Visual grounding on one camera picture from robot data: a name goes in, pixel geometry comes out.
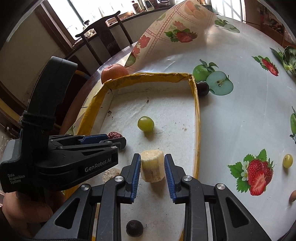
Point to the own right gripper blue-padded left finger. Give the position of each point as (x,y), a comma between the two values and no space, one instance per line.
(95,207)

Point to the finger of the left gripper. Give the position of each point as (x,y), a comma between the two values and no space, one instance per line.
(77,141)
(120,143)

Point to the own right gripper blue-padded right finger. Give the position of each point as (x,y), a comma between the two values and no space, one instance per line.
(208,207)

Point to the dark red jujube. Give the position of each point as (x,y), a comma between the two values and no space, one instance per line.
(113,135)

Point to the green grape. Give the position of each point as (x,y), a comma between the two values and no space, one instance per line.
(145,124)
(287,161)

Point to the dark grape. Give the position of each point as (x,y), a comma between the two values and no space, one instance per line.
(134,228)

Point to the brown longan fruit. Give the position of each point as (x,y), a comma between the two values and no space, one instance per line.
(292,197)

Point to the person's left hand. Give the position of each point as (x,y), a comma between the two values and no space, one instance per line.
(21,211)

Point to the yellow-rimmed white cardboard tray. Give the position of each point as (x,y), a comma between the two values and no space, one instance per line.
(171,101)

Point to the peach behind tray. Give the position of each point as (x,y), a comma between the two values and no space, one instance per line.
(113,71)

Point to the dark plum beside tray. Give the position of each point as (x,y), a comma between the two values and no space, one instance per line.
(202,88)

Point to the dark wooden chair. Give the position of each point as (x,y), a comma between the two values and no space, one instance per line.
(104,33)

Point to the fruit-print plastic tablecloth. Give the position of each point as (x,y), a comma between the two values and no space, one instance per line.
(245,128)

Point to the green leafy vegetable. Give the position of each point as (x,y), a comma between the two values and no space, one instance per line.
(287,58)

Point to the wooden cabinet with shelves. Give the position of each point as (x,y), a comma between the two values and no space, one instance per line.
(261,18)

